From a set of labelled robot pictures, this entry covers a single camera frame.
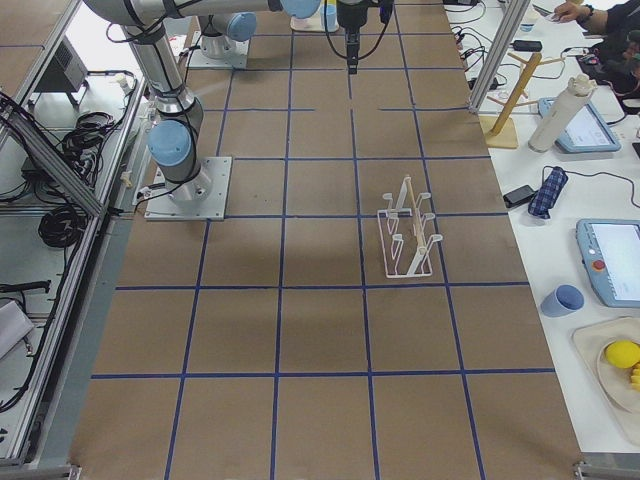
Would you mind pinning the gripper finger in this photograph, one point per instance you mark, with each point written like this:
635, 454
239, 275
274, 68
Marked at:
352, 43

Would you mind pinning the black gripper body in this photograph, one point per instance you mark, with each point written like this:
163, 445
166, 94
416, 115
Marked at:
351, 14

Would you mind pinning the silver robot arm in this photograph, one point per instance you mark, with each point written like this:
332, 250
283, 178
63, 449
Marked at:
237, 26
172, 143

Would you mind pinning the blue cup on side table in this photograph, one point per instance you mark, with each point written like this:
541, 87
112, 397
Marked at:
563, 300

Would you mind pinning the wooden mug tree stand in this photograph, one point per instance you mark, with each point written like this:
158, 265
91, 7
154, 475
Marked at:
500, 131

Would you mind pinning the white cylindrical bottle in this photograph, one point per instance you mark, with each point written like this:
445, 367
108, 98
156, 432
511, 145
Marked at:
565, 106

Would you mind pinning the black phone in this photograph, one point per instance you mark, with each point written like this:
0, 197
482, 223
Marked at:
519, 196

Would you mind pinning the blue plaid folded umbrella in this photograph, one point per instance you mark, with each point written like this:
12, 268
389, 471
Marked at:
548, 194

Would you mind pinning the blue teach pendant far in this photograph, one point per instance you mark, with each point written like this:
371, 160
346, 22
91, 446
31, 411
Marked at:
587, 132

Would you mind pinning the blue teach pendant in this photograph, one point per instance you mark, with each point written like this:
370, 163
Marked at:
587, 132
610, 254

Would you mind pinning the blue teach pendant near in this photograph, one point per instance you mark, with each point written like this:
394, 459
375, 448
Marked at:
610, 254

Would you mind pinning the yellow lemon toy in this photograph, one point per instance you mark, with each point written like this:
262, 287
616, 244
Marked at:
622, 354

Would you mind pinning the cream plate on side table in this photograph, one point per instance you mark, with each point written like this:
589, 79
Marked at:
621, 385

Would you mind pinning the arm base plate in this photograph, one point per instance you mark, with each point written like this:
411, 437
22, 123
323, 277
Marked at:
220, 53
204, 197

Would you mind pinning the white wire cup rack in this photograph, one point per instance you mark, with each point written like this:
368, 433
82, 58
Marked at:
405, 240

